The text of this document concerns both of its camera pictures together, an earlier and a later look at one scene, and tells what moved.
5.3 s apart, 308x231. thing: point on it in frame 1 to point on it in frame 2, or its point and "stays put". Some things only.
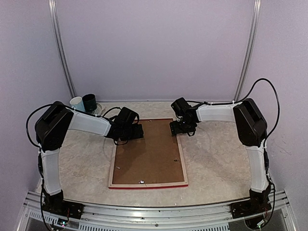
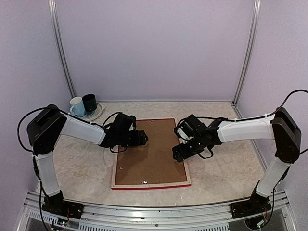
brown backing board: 154,158 stays put
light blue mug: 77,103 stays put
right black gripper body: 183,127 to 197,146
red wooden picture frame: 153,161 stays put
